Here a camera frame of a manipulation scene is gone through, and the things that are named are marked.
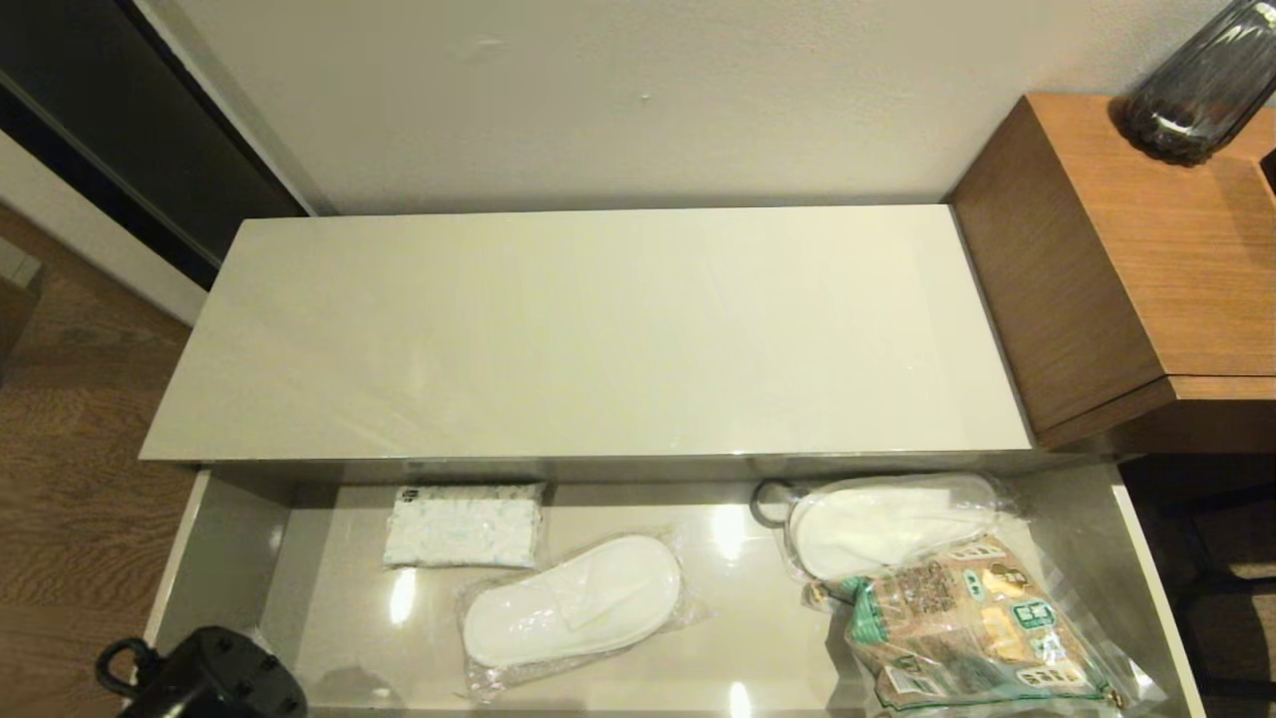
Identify bagged white slippers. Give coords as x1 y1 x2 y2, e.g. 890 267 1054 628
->
457 534 704 704
750 472 1018 584

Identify white glossy drawer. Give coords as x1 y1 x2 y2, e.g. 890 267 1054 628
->
145 464 1207 718

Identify white glossy cabinet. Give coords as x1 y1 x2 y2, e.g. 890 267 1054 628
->
140 204 1038 485

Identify white patterned tissue packet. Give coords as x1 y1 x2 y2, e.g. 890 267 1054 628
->
384 484 547 569

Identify green brown snack bag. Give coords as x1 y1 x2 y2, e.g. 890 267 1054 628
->
802 538 1167 714

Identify brown wooden desk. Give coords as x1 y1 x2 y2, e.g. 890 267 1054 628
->
945 93 1276 455

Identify dark sliding door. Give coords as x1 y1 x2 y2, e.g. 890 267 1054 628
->
0 0 310 292

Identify dark ribbed glass vase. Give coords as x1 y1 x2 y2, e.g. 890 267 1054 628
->
1116 0 1276 168

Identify grey brown furniture piece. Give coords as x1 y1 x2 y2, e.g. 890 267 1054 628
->
0 249 46 365

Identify black chair legs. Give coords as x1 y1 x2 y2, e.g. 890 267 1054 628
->
1161 454 1276 699

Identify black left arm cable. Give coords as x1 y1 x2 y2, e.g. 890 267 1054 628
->
95 638 153 699

